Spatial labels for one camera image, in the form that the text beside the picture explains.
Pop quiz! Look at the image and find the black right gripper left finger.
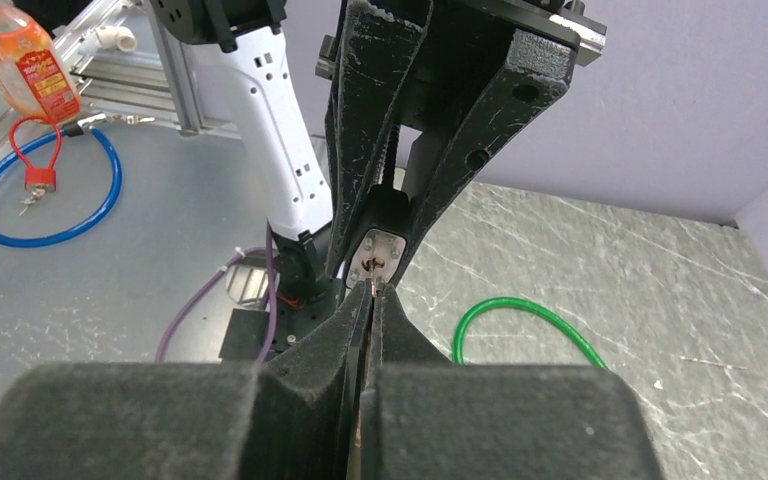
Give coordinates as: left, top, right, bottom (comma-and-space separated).
0, 281, 374, 479

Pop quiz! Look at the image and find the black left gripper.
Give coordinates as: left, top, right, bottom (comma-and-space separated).
317, 1, 607, 282

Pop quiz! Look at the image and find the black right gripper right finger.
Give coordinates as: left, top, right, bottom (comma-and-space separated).
354, 284, 663, 479

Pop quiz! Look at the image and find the green cable lock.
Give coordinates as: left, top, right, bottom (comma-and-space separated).
452, 296, 609, 371

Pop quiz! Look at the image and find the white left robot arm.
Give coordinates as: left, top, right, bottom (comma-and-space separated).
151, 1, 607, 308

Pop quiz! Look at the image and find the orange drink bottle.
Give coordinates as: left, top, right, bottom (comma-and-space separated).
0, 1, 82, 124

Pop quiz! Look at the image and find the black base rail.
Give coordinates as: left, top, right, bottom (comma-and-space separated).
219, 280, 345, 361

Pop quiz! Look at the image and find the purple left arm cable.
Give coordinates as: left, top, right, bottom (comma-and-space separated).
153, 225, 281, 364

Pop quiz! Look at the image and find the red cable padlock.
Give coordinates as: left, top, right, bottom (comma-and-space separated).
8, 115, 63, 215

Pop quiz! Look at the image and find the blue cable lock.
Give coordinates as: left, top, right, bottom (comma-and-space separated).
0, 125, 124, 250

